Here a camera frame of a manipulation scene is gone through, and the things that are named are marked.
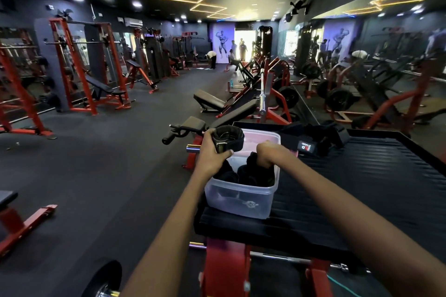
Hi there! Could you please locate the black wall fan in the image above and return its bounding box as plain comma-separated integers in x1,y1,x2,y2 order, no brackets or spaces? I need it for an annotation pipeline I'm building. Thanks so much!
285,0,311,23

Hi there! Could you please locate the black weight stack machine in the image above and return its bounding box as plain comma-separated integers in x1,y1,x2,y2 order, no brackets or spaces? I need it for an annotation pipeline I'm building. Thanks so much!
144,30,171,80

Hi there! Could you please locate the purple bodybuilder wall mural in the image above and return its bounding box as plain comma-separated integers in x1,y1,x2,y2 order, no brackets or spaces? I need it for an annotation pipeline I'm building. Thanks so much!
209,21,236,64

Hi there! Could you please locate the black weight plate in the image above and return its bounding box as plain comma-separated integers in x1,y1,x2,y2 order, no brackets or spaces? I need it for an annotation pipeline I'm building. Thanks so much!
277,86,300,110

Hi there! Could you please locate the double-striped black wrap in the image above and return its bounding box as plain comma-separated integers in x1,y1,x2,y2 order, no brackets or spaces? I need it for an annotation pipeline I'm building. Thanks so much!
237,164,259,187
213,161,241,184

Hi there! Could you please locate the black cable tower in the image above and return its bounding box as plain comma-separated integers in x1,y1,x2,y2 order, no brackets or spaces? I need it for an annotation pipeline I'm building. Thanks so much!
256,26,274,61

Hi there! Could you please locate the large wall mirror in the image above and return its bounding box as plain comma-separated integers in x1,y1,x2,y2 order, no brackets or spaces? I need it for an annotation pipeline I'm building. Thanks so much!
282,0,446,155

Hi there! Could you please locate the thin chrome bar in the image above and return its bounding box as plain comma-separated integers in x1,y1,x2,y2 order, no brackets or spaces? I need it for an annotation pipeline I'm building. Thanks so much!
189,241,349,271

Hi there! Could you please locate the person's right forearm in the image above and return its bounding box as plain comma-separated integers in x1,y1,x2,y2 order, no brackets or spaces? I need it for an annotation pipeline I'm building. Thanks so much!
278,154,446,297

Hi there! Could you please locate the red floor bench frame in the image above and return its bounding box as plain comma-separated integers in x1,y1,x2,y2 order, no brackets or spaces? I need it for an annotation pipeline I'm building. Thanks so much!
0,190,58,259

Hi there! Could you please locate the red power rack with bench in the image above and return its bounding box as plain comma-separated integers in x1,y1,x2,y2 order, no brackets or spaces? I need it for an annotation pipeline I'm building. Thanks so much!
48,17,132,116

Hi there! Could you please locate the black ribbed platform tray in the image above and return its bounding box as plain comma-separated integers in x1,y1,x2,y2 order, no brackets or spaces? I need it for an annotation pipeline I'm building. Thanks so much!
193,121,446,297

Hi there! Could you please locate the clear plastic container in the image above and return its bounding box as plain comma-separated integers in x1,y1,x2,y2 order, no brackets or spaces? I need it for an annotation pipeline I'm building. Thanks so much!
204,129,282,220

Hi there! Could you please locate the red squat rack frame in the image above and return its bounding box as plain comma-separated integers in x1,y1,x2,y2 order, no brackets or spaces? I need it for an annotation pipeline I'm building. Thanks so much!
0,27,56,139

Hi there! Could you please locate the person's left forearm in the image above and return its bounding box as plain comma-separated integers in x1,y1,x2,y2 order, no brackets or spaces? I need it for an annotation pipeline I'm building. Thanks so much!
120,171,213,297

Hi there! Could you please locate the pink plastic lid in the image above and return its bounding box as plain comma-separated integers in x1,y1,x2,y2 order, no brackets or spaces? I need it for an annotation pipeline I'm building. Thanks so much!
243,129,300,158

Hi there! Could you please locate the chrome barbell sleeve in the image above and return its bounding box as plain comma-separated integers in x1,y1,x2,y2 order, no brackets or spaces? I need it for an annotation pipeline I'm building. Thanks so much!
259,70,268,116

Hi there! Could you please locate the black low bench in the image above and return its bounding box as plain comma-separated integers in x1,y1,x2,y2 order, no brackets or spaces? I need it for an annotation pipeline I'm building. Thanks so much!
193,90,228,114

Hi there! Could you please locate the person's right hand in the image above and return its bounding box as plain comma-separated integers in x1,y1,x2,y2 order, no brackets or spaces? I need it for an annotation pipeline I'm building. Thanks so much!
256,140,297,170

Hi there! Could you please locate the red plate-loaded machine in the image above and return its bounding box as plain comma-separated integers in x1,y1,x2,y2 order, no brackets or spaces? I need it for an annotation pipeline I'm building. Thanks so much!
256,56,300,125

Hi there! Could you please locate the person's left hand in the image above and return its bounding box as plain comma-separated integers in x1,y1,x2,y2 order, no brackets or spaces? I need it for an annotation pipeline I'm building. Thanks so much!
193,129,233,181

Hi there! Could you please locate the red incline bench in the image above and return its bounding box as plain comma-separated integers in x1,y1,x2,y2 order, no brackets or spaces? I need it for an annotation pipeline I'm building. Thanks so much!
125,59,161,95

